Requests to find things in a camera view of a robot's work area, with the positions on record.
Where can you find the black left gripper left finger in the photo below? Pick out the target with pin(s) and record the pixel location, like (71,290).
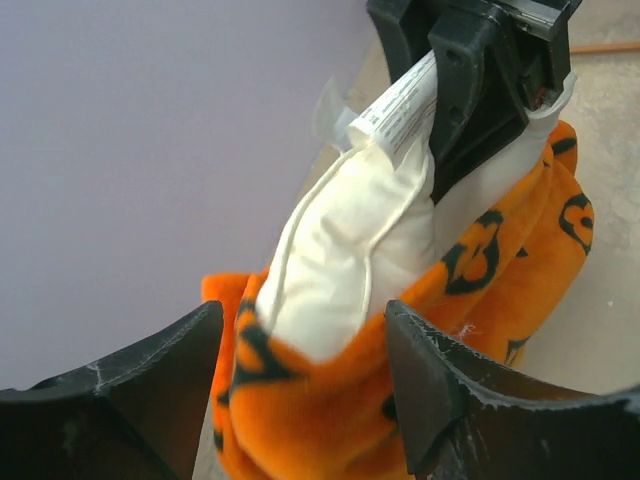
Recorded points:
(134,414)

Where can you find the orange wooden tiered rack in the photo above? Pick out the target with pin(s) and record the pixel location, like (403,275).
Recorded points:
(606,48)

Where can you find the orange patterned pillowcase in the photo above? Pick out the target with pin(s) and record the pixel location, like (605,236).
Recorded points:
(276,416)

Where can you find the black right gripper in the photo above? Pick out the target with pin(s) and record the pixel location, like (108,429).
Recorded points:
(482,61)

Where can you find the white pillow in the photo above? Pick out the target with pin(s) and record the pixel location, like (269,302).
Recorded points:
(371,226)

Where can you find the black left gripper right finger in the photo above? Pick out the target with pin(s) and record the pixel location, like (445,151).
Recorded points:
(462,415)

